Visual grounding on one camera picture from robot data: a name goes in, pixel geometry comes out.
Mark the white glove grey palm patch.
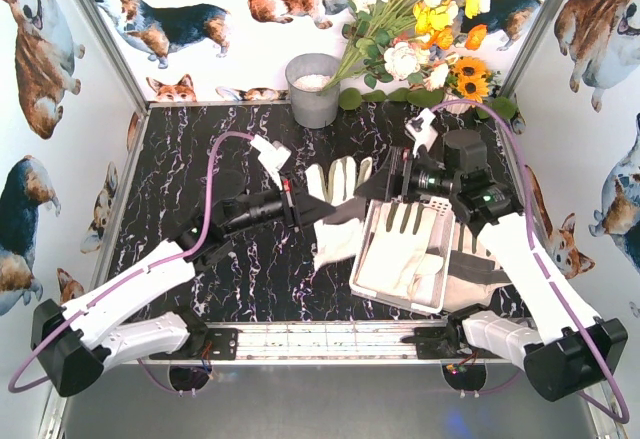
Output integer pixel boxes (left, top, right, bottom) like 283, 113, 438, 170
305, 156, 373, 272

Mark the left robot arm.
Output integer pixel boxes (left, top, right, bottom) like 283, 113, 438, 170
31, 171, 336, 397

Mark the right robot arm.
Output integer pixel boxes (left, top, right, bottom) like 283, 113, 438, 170
355, 130, 628, 402

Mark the white perforated storage basket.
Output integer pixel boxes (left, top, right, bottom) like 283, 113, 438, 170
349, 197, 455, 315

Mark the small white sunflower pot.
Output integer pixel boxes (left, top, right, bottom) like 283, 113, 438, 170
442, 89, 474, 114

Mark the grey metal bucket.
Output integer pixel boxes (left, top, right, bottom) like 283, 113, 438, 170
285, 53, 340, 129

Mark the artificial flower bouquet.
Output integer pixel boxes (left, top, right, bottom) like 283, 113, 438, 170
324, 0, 491, 91

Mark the aluminium front rail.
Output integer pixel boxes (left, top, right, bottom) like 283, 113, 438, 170
100, 314, 510, 369

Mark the right aluminium post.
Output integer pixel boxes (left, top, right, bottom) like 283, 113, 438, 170
500, 0, 563, 98

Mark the aluminium post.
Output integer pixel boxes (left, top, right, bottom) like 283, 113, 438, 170
500, 0, 563, 98
74, 0, 149, 111

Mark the left aluminium post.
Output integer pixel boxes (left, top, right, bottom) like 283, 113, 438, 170
74, 0, 149, 111

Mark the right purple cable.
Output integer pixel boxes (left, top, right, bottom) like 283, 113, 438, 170
430, 99, 631, 425

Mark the purple cable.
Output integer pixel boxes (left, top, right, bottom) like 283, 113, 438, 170
430, 99, 631, 425
8, 131, 261, 395

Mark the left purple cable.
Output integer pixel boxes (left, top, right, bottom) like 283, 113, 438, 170
8, 131, 261, 395

